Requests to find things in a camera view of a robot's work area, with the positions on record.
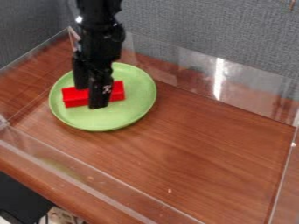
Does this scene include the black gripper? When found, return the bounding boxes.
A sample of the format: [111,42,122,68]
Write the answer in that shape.
[72,0,126,109]

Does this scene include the red rectangular block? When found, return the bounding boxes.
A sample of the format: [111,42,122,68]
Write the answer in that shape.
[60,80,126,108]

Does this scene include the green round plate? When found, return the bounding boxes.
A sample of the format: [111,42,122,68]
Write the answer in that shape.
[48,62,158,131]

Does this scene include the white power strip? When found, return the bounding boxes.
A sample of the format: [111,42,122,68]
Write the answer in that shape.
[48,206,87,224]

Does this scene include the clear acrylic corner bracket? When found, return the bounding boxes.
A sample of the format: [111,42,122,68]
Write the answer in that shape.
[68,26,80,52]

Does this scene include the clear acrylic enclosure walls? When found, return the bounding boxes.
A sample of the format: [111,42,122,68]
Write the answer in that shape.
[0,30,299,224]

